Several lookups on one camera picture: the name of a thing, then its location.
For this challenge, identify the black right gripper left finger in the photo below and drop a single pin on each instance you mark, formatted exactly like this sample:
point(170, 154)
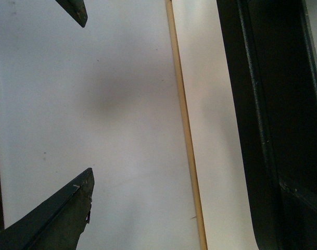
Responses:
point(58, 222)

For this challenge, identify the black drawer handle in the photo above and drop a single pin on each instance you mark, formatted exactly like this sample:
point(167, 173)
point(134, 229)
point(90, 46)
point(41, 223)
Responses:
point(272, 66)

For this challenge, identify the white drawer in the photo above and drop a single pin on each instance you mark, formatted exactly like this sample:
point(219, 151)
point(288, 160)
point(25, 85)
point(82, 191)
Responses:
point(213, 126)

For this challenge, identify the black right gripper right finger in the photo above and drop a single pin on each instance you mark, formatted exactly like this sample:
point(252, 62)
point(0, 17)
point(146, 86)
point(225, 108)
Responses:
point(76, 9)

